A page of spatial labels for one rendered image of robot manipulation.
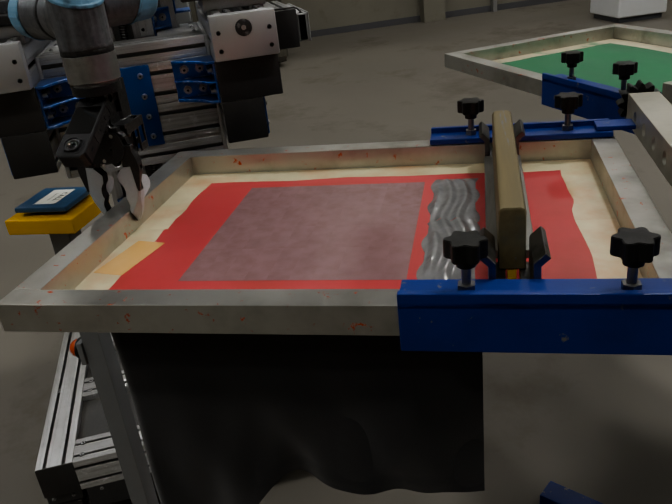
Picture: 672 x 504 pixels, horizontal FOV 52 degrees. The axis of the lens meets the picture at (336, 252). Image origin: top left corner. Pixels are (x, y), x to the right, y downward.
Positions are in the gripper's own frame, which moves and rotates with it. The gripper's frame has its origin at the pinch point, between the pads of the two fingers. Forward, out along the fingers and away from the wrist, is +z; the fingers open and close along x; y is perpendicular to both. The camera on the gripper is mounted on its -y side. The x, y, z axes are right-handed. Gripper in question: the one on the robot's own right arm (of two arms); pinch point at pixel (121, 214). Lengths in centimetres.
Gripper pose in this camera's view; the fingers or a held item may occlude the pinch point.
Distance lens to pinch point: 113.7
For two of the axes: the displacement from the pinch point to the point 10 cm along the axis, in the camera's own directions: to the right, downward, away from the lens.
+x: -9.8, 0.1, 2.0
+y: 1.8, -4.4, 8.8
